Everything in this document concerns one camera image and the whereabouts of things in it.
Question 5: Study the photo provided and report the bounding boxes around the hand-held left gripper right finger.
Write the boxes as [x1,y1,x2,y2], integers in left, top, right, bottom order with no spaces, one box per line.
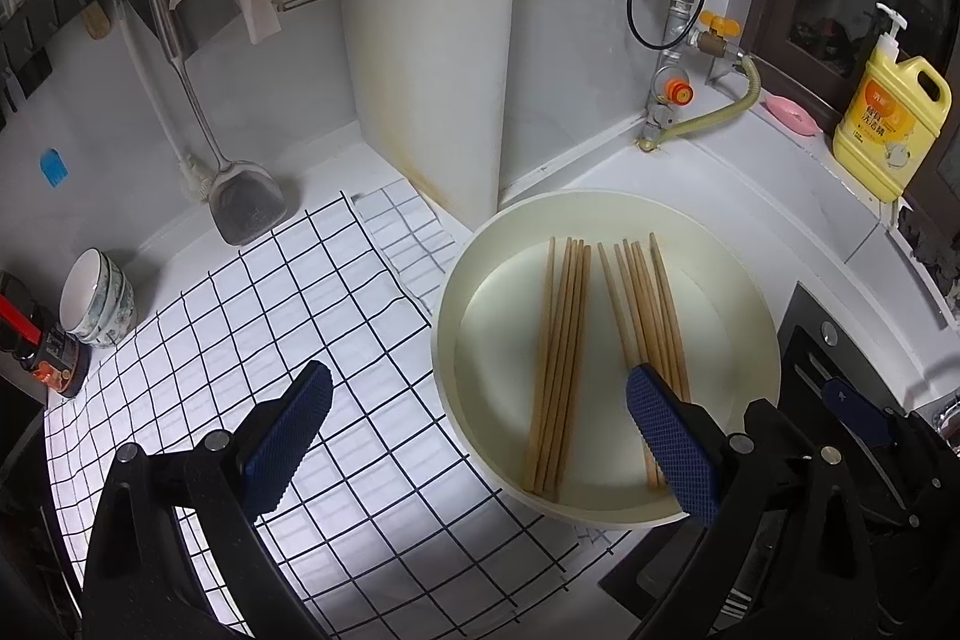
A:
[625,362,895,640]

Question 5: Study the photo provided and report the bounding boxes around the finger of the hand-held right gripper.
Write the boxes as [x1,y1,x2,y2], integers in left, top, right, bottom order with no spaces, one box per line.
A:
[820,376,960,462]

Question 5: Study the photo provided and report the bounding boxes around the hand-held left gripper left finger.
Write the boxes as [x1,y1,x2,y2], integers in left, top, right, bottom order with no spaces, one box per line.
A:
[81,359,335,640]

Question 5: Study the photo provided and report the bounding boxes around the bunch of wooden chopsticks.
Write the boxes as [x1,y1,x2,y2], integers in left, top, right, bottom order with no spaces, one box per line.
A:
[521,233,692,502]

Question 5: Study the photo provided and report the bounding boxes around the white plastic basin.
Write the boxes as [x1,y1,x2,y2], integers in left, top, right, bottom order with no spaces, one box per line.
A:
[430,188,785,528]

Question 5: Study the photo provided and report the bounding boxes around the black appliance with metal knob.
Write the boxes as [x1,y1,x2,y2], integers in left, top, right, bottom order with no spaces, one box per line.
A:
[600,280,920,640]

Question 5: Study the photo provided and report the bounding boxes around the white black-checked cloth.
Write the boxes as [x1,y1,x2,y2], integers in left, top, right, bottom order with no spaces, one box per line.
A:
[45,179,638,637]

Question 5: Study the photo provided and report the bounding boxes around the white blue-patterned bowl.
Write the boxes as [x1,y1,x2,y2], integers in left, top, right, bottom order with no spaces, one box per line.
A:
[75,261,132,342]
[86,280,137,348]

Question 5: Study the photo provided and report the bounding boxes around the metal spatula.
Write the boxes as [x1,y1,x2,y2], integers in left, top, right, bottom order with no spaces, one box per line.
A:
[141,0,287,247]

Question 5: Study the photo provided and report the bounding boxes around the stacked porcelain bowls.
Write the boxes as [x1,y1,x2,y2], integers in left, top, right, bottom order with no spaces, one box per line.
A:
[58,248,125,335]

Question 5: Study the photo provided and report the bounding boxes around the soy sauce bottle red cap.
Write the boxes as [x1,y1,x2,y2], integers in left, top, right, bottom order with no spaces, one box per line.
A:
[0,271,91,399]

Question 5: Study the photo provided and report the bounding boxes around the white dish brush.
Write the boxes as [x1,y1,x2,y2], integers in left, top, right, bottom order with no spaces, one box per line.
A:
[112,0,218,202]

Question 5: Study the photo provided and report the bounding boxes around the yellow detergent bottle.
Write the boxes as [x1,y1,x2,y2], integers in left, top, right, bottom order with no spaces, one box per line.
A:
[832,2,952,202]

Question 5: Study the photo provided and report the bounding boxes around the pink soap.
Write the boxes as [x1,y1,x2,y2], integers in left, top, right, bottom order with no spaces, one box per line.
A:
[763,94,822,137]

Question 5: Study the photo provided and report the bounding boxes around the gas valve with orange knob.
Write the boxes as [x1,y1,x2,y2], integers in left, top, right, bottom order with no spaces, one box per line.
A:
[646,66,695,142]

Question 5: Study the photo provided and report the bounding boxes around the white cutting board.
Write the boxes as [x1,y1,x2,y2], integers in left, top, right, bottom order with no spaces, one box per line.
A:
[334,0,526,221]

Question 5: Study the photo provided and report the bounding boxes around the yellow hose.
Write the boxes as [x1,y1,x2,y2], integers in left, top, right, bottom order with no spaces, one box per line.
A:
[637,55,762,154]

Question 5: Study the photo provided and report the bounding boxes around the brass valve yellow handle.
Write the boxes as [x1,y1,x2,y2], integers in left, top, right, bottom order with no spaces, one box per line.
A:
[694,10,743,58]

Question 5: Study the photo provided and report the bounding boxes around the black cable loop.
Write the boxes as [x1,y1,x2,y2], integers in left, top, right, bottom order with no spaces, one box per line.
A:
[626,0,687,49]

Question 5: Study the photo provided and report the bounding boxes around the wooden utensil handle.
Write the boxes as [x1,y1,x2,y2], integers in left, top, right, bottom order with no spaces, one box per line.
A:
[81,0,112,40]

